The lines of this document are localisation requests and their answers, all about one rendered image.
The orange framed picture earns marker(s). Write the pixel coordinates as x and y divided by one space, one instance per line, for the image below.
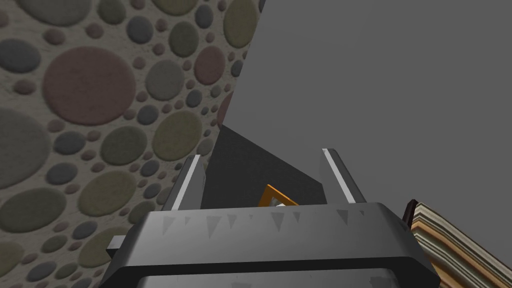
276 198

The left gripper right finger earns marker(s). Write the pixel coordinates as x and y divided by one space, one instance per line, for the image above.
340 178

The beige stack of books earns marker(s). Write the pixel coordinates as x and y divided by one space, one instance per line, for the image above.
452 248

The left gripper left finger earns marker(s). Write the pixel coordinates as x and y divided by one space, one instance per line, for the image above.
188 186

